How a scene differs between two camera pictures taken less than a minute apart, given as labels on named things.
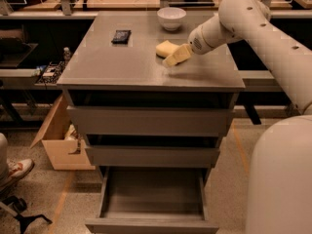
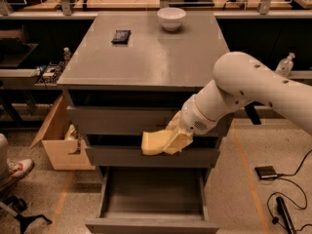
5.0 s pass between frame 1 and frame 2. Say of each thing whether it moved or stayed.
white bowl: stayed
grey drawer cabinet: stayed
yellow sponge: moved
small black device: stayed
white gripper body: moved
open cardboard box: stayed
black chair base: stayed
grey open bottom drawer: stayed
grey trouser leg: stayed
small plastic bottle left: stayed
